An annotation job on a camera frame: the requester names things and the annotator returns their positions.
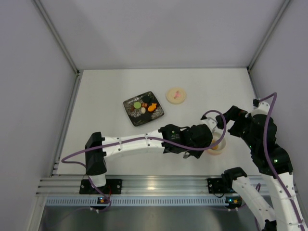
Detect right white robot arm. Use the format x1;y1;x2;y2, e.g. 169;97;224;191
216;103;308;231

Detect black round food piece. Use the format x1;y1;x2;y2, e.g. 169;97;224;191
142;96;151;103

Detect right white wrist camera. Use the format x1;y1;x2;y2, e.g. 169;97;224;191
250;99;270;117

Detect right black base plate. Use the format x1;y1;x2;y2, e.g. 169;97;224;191
207;178;228;194

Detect cream round lid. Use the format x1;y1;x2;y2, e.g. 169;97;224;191
166;87;187;104

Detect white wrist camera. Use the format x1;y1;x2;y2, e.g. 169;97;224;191
201;116;217;132
250;99;270;117

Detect black patterned square plate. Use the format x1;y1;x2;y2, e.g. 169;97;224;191
123;91;165;127

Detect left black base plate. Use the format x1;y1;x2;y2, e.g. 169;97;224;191
79;179;122;195

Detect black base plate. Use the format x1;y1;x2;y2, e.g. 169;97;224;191
207;178;228;194
79;179;122;195

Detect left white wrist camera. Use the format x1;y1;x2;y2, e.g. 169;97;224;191
201;116;217;132

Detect green round food piece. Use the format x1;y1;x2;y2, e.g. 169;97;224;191
133;102;142;109

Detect aluminium mounting rail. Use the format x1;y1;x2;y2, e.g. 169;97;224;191
36;175;299;195

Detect slotted grey cable duct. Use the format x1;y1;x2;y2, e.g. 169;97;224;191
45;196;241;206

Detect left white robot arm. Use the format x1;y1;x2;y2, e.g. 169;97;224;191
85;124;213;187

